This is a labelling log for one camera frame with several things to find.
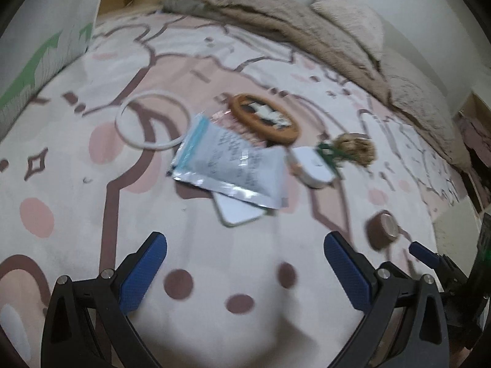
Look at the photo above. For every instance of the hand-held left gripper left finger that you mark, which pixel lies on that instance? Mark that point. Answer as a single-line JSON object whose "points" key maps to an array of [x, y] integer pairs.
{"points": [[144, 272]]}

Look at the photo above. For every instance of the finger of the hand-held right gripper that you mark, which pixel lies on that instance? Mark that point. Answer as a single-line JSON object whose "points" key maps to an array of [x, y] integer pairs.
{"points": [[422, 255]]}

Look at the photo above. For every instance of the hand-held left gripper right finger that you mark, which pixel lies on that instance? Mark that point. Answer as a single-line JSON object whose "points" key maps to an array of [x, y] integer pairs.
{"points": [[347, 272]]}

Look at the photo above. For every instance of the brown tape roll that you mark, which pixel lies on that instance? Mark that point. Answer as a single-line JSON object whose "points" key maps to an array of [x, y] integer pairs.
{"points": [[378, 232]]}

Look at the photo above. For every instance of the white cardboard box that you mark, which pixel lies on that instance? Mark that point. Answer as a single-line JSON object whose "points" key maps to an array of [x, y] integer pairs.
{"points": [[456, 218]]}

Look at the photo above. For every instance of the white remote control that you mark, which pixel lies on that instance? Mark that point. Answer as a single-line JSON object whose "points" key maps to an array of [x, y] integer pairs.
{"points": [[238, 214]]}

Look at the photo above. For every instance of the silver foil packet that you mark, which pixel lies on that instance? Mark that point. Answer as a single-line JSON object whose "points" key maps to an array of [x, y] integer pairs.
{"points": [[230, 161]]}

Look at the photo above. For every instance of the printed bunny bedsheet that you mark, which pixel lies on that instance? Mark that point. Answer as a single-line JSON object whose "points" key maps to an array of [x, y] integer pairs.
{"points": [[76, 184]]}

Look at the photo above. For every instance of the white tape measure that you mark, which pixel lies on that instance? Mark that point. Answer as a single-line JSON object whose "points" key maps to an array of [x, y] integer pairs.
{"points": [[310, 165]]}

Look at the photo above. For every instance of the green clip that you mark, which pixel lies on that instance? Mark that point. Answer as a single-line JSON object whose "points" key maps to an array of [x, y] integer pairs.
{"points": [[326, 151]]}

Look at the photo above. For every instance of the pile of clothes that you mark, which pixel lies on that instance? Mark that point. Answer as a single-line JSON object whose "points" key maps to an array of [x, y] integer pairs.
{"points": [[472, 134]]}

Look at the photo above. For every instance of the textured grey pillow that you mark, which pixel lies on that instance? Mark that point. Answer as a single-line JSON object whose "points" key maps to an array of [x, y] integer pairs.
{"points": [[414, 92]]}

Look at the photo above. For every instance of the pink bits bag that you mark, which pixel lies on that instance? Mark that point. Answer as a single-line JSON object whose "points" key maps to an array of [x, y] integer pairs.
{"points": [[238, 128]]}

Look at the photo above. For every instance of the cork panda coaster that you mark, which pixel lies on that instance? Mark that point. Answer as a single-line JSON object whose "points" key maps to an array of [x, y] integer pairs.
{"points": [[264, 117]]}

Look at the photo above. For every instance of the beige blanket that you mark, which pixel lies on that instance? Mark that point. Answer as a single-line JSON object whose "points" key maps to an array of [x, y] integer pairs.
{"points": [[307, 27]]}

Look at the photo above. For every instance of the fluffy grey pillow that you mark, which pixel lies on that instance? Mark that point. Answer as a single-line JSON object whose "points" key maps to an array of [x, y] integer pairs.
{"points": [[345, 11]]}

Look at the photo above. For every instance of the white tote bag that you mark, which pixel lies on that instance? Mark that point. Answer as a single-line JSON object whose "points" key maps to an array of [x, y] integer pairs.
{"points": [[38, 27]]}

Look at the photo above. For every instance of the grey folded sheet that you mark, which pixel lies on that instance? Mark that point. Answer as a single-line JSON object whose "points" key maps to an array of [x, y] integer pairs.
{"points": [[180, 4]]}

